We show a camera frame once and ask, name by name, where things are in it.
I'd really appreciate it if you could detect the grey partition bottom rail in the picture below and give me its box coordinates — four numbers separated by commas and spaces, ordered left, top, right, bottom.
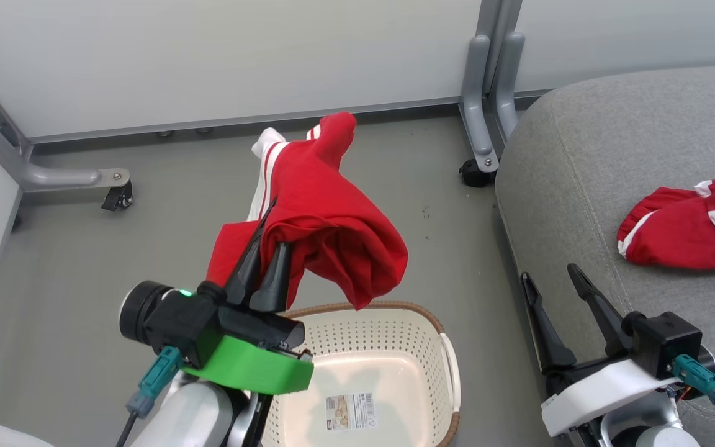
27, 90, 552, 141

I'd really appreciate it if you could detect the paper label sticker with barcode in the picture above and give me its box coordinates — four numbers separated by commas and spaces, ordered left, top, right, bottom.
325, 392, 377, 433

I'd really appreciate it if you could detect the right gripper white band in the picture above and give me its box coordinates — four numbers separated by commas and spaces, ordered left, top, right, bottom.
520, 263, 676, 439

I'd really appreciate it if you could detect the cream perforated laundry basket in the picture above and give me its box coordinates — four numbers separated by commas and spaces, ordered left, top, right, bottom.
261, 301, 462, 447

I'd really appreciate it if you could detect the round black caster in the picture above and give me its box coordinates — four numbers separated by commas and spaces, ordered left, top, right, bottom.
458, 158, 495, 189

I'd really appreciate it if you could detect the red garment with white stripes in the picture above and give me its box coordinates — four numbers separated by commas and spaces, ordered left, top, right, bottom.
206, 112, 409, 311
616, 164, 715, 274

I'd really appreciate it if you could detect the small black caster wheel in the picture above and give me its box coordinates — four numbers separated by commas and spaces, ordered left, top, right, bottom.
101, 180, 134, 212

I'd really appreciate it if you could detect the short grey curved partition foot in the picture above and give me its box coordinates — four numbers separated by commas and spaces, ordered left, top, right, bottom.
491, 31, 526, 145

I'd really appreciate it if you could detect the grey fabric sofa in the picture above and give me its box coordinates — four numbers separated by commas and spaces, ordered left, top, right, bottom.
495, 62, 715, 447

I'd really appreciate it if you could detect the grey partition foot with plate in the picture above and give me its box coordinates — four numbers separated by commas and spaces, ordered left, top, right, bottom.
0, 117, 131, 191

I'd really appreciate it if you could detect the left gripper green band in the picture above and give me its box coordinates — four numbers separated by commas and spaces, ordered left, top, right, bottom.
182, 198, 315, 396

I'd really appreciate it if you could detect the long grey curved partition foot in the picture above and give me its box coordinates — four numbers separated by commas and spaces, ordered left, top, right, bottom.
458, 34, 500, 174

